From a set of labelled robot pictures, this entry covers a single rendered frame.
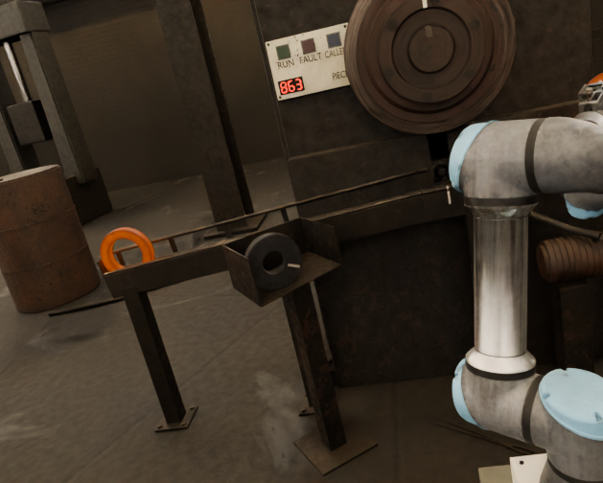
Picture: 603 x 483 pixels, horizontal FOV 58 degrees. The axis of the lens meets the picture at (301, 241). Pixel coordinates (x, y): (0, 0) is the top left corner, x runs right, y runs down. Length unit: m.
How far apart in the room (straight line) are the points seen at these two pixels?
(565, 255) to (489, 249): 0.76
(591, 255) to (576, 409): 0.81
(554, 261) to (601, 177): 0.79
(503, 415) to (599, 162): 0.43
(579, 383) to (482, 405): 0.16
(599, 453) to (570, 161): 0.44
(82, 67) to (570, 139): 8.18
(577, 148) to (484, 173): 0.14
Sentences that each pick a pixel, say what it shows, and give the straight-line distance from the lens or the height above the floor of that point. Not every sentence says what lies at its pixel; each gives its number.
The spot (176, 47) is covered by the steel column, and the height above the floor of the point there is 1.48.
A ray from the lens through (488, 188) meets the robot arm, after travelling 0.91.
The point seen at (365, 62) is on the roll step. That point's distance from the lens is 1.64.
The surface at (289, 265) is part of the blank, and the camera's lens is 1.49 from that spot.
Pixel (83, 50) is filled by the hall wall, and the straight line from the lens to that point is 8.73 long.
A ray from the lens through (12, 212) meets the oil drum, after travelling 3.90.
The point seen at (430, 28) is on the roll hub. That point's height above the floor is 1.17.
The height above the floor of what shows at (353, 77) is 1.09.
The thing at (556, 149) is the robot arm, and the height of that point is 0.96.
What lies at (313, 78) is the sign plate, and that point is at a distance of 1.80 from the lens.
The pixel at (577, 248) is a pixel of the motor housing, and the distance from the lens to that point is 1.70.
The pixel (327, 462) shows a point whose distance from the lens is 1.80.
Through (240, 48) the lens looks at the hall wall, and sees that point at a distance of 7.95.
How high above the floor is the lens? 1.14
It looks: 17 degrees down
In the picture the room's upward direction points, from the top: 13 degrees counter-clockwise
